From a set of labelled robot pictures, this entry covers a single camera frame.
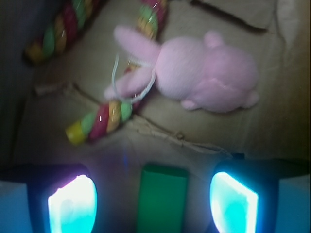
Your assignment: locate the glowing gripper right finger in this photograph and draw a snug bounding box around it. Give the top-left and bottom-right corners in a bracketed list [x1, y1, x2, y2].
[209, 159, 311, 233]

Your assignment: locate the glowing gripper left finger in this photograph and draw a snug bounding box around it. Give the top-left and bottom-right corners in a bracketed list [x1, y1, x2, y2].
[0, 164, 98, 233]

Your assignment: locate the green wooden block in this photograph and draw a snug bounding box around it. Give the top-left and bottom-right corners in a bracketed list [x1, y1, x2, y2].
[136, 164, 188, 233]

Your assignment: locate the brown paper bag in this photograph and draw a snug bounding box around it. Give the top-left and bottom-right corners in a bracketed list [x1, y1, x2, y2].
[0, 0, 311, 180]

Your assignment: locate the pink plush bunny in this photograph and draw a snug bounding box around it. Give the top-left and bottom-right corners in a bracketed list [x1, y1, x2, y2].
[104, 26, 259, 113]

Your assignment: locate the multicolour rope toy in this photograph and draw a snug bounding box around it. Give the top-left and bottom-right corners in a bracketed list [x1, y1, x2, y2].
[23, 0, 167, 145]

